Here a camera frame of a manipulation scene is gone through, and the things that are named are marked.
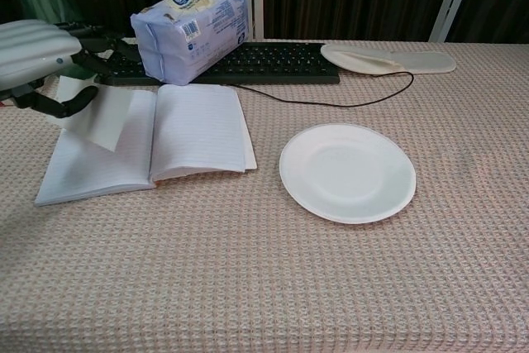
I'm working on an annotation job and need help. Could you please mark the white cloth slipper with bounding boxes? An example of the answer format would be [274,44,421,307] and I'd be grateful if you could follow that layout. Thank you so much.
[320,42,458,76]

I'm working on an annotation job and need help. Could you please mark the black computer keyboard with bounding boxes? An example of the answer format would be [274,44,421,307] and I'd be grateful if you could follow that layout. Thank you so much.
[93,41,341,86]

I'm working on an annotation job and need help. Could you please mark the white paper plate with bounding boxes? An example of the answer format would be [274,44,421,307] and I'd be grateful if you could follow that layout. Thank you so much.
[279,122,417,225]

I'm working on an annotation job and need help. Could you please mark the beige waffle tablecloth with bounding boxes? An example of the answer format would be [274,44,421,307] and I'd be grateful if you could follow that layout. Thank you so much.
[0,36,529,353]

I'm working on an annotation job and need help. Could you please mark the black keyboard cable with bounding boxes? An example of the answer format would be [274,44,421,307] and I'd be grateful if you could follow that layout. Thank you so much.
[231,70,415,108]

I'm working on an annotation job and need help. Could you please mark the light blue tissue pack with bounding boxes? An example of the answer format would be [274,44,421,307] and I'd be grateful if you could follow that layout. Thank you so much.
[130,0,249,86]

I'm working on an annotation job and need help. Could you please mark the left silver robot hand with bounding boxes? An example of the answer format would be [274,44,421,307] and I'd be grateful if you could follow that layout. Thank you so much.
[0,20,140,120]

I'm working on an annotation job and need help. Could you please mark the yellow cover lined notebook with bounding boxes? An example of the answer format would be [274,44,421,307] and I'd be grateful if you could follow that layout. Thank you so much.
[34,83,258,208]

